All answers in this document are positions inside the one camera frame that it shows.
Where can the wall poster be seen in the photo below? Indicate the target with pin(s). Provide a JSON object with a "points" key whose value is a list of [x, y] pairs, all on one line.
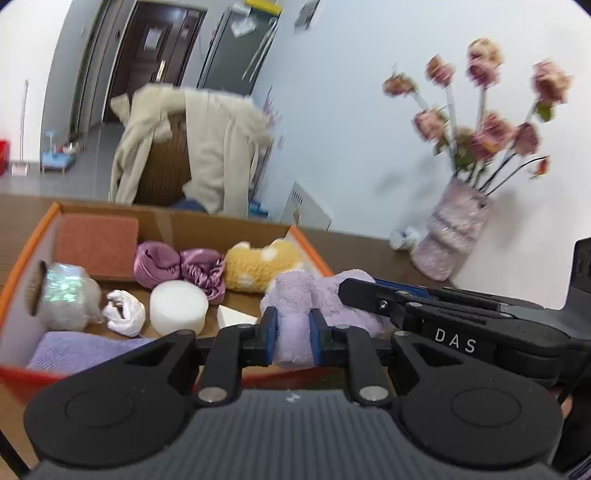
{"points": [[307, 14]]}

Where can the white round sponge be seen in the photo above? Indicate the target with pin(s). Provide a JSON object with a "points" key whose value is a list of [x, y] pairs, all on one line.
{"points": [[178, 307]]}

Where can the red bucket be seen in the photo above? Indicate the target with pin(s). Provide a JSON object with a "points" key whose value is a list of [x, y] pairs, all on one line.
{"points": [[2, 157]]}

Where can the small white bottle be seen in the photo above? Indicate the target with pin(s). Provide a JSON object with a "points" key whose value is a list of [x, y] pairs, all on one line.
{"points": [[404, 239]]}

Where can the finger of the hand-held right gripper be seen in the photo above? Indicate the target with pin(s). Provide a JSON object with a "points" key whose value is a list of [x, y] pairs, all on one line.
{"points": [[401, 288], [364, 293]]}

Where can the purple plush towel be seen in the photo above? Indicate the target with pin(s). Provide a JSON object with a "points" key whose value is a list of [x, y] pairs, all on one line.
{"points": [[295, 300]]}

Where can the white plastic bag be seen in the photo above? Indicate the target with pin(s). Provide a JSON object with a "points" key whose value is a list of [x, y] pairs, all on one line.
{"points": [[129, 316]]}

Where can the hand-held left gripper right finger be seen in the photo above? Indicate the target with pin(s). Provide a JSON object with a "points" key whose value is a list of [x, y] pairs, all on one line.
{"points": [[316, 339]]}

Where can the purple satin scrunchie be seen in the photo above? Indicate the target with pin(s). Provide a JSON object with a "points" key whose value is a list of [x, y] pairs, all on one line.
{"points": [[161, 265]]}

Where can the beige coat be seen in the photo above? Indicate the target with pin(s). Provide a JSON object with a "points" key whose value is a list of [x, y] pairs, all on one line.
{"points": [[212, 147]]}

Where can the yellow box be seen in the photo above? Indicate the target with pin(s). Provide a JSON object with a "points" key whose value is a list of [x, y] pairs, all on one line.
{"points": [[264, 4]]}

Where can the dark brown door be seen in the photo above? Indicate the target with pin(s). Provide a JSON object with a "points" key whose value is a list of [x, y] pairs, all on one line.
{"points": [[147, 64]]}

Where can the wooden chair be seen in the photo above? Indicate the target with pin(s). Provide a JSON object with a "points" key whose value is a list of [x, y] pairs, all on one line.
{"points": [[166, 170]]}

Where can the white mop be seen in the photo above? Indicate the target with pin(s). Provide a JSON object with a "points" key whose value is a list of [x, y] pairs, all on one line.
{"points": [[19, 168]]}

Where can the red-brown sponge block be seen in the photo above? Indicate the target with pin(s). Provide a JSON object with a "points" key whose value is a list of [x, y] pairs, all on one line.
{"points": [[97, 244]]}

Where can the blue pet feeder stand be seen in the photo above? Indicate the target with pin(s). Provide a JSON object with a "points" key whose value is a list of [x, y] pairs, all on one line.
{"points": [[57, 159]]}

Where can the pink textured vase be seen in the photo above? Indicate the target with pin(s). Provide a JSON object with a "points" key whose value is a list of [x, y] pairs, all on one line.
{"points": [[450, 230]]}

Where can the clear plastic bag on refrigerator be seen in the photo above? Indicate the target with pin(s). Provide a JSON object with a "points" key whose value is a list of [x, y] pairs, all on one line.
{"points": [[244, 25]]}

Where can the clear container with blue lid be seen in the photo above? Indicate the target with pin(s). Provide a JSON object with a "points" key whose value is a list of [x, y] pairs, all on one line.
{"points": [[257, 210]]}

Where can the dark door frame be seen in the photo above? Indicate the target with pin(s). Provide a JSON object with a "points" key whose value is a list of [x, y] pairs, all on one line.
{"points": [[87, 69]]}

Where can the lilac cloth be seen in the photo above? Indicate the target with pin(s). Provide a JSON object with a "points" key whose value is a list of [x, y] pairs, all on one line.
{"points": [[78, 350]]}

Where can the yellow and white plush toy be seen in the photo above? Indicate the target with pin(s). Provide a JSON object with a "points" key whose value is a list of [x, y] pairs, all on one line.
{"points": [[249, 270]]}

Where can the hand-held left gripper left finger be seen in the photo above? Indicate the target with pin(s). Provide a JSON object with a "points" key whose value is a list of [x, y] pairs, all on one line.
{"points": [[271, 337]]}

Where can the white paper on door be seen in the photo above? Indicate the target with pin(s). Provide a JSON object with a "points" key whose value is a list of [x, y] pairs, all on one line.
{"points": [[152, 39]]}

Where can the blue cloth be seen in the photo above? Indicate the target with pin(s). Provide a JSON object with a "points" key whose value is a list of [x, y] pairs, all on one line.
{"points": [[189, 204]]}

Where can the white triangular sponge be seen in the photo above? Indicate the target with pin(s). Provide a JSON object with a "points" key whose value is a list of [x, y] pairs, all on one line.
{"points": [[233, 317]]}

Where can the iridescent plastic bag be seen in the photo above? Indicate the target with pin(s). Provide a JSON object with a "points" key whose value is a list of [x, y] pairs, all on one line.
{"points": [[64, 290]]}

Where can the grey refrigerator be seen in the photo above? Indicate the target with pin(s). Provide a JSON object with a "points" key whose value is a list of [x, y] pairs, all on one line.
{"points": [[226, 60]]}

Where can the purple wall sticker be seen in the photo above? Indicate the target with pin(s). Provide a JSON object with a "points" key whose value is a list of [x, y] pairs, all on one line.
{"points": [[271, 110]]}

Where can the cardboard box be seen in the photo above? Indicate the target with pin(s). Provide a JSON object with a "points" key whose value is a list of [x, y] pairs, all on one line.
{"points": [[157, 221]]}

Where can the brown round pad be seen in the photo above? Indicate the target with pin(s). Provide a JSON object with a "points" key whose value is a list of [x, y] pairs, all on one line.
{"points": [[34, 286]]}

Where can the dried pink flower bouquet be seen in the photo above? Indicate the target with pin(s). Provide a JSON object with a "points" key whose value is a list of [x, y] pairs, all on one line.
{"points": [[494, 134]]}

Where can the white flat panel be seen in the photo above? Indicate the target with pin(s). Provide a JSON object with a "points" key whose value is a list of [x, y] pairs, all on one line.
{"points": [[307, 207]]}

